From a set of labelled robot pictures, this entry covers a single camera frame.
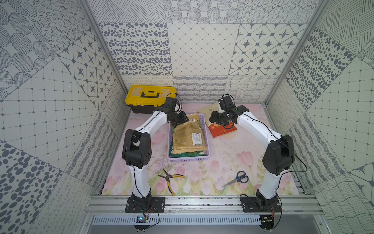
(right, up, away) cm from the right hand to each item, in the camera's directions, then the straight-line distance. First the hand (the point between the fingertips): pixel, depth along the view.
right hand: (213, 122), depth 89 cm
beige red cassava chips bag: (+3, -6, +12) cm, 14 cm away
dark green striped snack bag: (-26, -19, -4) cm, 32 cm away
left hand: (-17, +2, +4) cm, 18 cm away
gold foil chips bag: (-16, -10, +1) cm, 19 cm away
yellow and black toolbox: (-48, +16, +14) cm, 52 cm away
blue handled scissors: (+15, -32, -6) cm, 36 cm away
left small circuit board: (-39, -48, -18) cm, 64 cm away
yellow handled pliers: (-28, -32, -6) cm, 43 cm away
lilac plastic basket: (-4, -21, -4) cm, 22 cm away
